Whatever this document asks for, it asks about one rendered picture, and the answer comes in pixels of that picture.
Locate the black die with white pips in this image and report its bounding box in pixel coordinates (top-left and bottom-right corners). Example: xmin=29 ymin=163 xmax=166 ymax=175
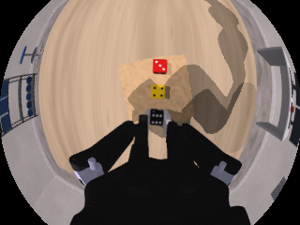
xmin=150 ymin=109 xmax=164 ymax=126

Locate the red die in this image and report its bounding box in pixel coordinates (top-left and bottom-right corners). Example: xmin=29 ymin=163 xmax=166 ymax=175
xmin=153 ymin=59 xmax=167 ymax=74

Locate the yellow die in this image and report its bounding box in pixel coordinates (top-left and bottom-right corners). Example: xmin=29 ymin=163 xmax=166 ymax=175
xmin=151 ymin=84 xmax=166 ymax=99

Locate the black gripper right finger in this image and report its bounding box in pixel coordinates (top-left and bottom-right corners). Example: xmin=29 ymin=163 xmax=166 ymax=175
xmin=163 ymin=110 xmax=242 ymax=195

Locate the tan textured mat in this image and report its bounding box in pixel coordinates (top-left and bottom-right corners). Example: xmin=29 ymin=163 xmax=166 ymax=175
xmin=118 ymin=54 xmax=194 ymax=124

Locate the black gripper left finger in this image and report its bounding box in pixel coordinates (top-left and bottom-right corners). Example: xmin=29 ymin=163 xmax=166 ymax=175
xmin=69 ymin=109 xmax=151 ymax=195

